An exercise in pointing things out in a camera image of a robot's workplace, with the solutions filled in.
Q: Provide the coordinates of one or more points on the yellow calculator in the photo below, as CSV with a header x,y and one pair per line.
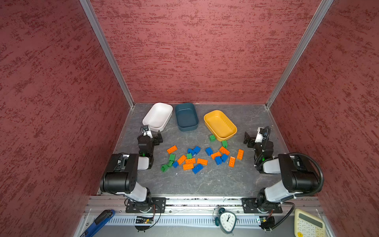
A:
x,y
307,225

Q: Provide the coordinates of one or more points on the aluminium rail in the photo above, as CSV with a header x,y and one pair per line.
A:
x,y
181,205

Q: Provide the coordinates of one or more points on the yellow plastic bin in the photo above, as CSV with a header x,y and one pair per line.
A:
x,y
220,125

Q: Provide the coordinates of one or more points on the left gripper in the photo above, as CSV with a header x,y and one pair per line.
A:
x,y
152,138

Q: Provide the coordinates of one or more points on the orange lego diagonal left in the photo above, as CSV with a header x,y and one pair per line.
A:
x,y
181,159

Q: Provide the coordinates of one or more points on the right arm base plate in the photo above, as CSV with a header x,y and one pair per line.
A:
x,y
256,206

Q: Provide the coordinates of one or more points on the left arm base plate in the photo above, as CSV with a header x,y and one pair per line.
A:
x,y
151,205

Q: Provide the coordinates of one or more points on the orange lego right cluster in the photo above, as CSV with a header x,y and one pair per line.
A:
x,y
217,154

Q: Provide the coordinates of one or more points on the blue utility knife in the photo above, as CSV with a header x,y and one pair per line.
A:
x,y
99,223

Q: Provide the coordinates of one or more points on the dark teal plastic bin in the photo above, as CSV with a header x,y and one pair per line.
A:
x,y
186,115

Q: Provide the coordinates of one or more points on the teal alarm clock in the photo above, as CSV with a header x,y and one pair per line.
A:
x,y
225,220

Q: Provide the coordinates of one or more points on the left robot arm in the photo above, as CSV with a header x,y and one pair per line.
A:
x,y
120,175

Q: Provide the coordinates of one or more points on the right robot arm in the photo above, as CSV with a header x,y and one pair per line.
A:
x,y
300,174

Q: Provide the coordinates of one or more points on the white plastic bin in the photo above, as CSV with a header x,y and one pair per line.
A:
x,y
158,116

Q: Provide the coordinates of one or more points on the circuit board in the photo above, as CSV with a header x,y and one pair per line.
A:
x,y
144,220
267,222

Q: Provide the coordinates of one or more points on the large blue lego bottom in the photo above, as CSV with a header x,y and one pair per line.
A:
x,y
197,168

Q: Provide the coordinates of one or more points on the right circuit board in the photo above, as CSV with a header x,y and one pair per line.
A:
x,y
267,222

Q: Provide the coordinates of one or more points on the left circuit board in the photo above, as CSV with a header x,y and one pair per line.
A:
x,y
144,220

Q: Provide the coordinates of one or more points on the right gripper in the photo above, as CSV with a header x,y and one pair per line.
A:
x,y
252,139

